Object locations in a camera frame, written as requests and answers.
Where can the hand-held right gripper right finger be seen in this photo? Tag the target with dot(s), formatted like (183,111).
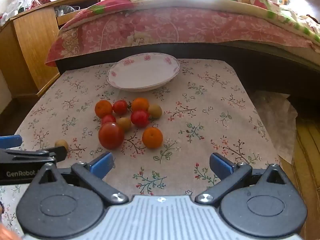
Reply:
(220,166)

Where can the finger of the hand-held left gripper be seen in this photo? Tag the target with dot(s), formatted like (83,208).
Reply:
(58,152)
(10,141)

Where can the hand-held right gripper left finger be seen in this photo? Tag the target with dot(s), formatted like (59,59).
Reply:
(102,166)

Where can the brown longan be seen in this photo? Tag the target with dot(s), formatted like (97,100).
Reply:
(125,123)
(61,144)
(155,111)

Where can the large red tomato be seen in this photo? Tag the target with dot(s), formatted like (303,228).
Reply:
(111,135)

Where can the red cherry tomato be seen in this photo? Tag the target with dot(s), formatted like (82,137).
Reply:
(139,118)
(120,106)
(108,118)

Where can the orange mandarin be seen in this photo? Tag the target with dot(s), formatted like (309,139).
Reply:
(103,108)
(152,137)
(140,104)

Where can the white floral plate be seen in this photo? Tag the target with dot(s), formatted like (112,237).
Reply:
(143,72)

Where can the person's left forearm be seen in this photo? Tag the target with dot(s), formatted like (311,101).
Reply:
(7,235)

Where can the floral tablecloth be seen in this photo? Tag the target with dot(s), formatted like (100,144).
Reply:
(200,120)

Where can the translucent plastic sheet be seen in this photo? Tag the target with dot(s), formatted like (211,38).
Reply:
(272,115)

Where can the wooden cabinet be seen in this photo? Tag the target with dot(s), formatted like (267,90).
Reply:
(32,45)

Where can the white plastic bag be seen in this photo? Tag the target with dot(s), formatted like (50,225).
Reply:
(17,5)

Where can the pink floral quilt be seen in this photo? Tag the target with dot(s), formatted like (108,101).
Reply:
(175,27)

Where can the light flowered blanket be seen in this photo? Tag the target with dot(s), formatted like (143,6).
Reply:
(250,2)

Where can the dark board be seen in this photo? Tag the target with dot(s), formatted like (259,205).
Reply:
(305,2)

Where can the dark bed frame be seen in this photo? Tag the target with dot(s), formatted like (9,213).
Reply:
(262,65)

